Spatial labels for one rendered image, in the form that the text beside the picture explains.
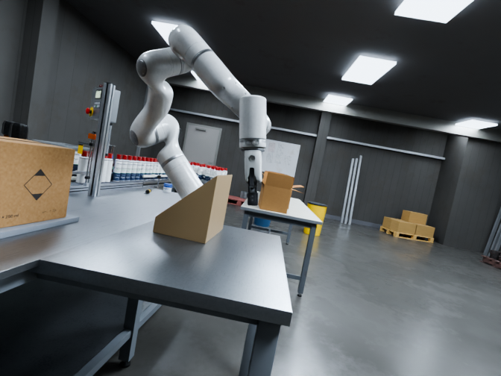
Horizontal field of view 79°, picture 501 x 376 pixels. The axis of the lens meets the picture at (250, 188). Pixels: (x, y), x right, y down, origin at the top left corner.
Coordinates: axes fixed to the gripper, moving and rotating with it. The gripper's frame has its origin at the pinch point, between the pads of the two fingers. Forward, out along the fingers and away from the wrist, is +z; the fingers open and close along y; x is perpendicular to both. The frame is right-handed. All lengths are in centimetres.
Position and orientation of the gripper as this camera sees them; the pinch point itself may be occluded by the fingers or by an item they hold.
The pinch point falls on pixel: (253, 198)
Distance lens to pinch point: 95.1
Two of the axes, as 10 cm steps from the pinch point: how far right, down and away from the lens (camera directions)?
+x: -10.0, 0.0, 0.6
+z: 0.0, 10.0, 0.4
